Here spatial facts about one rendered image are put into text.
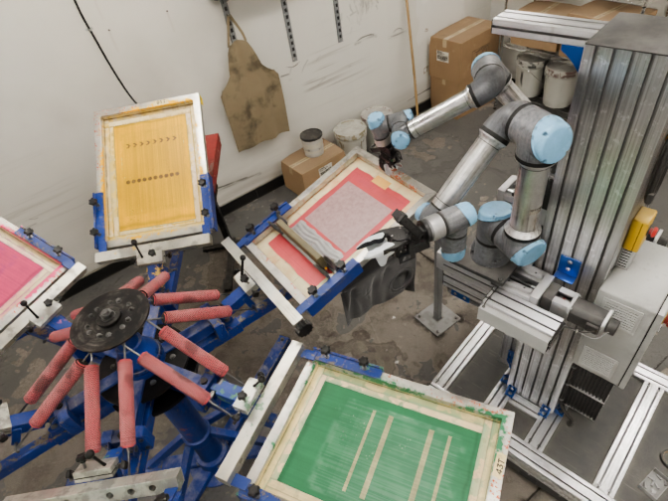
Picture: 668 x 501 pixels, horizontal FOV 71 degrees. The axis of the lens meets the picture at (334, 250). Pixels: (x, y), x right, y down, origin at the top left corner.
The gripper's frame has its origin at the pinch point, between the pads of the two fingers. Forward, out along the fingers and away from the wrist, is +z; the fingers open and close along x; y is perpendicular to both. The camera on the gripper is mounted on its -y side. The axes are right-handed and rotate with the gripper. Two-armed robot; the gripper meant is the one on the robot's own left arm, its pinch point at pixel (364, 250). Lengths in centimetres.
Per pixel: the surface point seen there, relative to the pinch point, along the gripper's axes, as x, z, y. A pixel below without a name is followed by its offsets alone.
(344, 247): 68, -14, 48
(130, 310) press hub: 57, 77, 29
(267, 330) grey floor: 147, 32, 149
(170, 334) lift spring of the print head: 48, 67, 40
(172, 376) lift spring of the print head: 34, 71, 48
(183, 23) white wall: 274, 7, -32
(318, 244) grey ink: 78, -5, 47
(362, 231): 70, -24, 44
